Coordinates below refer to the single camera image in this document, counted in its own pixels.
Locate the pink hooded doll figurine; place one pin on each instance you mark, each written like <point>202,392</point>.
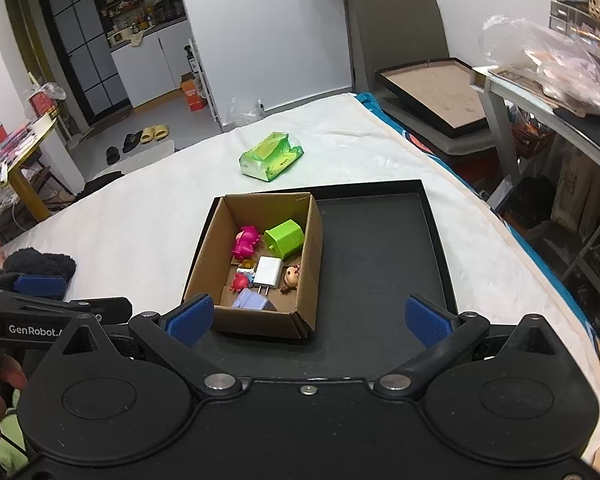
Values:
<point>246,243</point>

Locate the orange box on floor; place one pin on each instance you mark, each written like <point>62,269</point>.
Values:
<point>193,97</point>

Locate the white kitchen cabinet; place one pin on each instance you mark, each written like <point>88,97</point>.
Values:
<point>156,66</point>

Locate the purple toy armchair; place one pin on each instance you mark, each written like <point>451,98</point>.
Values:
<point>250,300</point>

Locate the red small figurine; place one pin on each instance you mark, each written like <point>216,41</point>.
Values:
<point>240,282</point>

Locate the green toy cabinet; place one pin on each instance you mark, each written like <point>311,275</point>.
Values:
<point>284,240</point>

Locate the green tissue pack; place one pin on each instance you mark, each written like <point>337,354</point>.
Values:
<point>271,157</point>

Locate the clear plastic bag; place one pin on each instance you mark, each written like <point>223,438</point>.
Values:
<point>566,73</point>

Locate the black shallow tray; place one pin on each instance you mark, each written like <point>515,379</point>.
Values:
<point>367,248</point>

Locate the white metal side table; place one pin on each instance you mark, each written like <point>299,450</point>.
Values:
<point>494,93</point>

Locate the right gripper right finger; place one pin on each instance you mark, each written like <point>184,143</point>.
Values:
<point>429,323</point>

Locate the black framed board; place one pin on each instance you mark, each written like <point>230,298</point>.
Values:
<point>438,92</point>

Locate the yellow slippers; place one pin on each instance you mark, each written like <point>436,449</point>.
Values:
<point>154,133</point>

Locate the black slippers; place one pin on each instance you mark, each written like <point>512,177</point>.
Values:
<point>130,142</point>

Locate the white usb charger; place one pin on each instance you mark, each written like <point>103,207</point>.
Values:
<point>268,272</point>

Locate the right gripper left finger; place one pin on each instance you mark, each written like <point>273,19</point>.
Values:
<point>190,320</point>

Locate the brown-haired girl figurine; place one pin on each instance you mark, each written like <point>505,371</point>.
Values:
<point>291,279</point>

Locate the brown cardboard box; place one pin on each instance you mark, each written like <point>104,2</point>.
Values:
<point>213,267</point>

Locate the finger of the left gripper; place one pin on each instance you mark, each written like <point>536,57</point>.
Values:
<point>53,287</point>

